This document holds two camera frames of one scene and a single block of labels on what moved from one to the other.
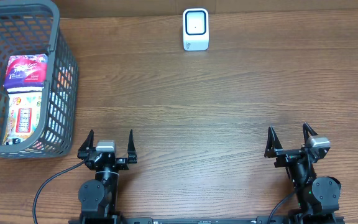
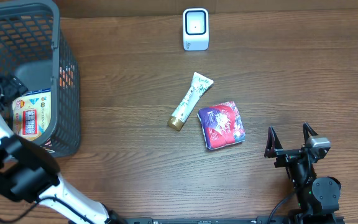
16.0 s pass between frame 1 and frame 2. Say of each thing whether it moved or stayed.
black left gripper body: moved
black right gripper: stayed
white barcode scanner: stayed
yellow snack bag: moved
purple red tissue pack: moved
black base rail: stayed
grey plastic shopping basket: stayed
